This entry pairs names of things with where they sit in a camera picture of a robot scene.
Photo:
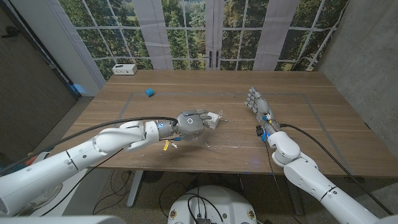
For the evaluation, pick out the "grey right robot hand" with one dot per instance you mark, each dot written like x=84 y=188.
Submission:
x=261 y=107

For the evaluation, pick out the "white cube block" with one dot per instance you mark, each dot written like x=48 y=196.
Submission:
x=215 y=122

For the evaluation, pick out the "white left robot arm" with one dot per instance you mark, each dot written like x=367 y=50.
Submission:
x=77 y=158

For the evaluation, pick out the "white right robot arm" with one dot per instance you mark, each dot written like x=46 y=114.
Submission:
x=304 y=177

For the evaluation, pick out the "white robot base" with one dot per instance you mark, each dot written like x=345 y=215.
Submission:
x=214 y=205

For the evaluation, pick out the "small blue block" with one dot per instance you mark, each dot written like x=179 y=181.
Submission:
x=149 y=92

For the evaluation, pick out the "grey table leg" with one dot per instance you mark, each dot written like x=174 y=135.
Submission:
x=293 y=196

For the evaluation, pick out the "printed window backdrop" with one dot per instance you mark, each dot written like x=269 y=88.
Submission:
x=186 y=31

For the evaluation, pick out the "black round floor item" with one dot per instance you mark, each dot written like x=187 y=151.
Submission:
x=152 y=176

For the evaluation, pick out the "white power strip box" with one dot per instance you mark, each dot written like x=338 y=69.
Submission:
x=124 y=69

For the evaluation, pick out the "white table leg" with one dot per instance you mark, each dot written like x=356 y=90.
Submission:
x=135 y=189

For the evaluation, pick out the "light blue floor object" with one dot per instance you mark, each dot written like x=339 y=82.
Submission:
x=77 y=89

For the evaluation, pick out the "white sneaker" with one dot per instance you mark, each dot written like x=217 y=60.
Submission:
x=51 y=195

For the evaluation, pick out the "dark brown door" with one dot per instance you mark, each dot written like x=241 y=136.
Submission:
x=25 y=77

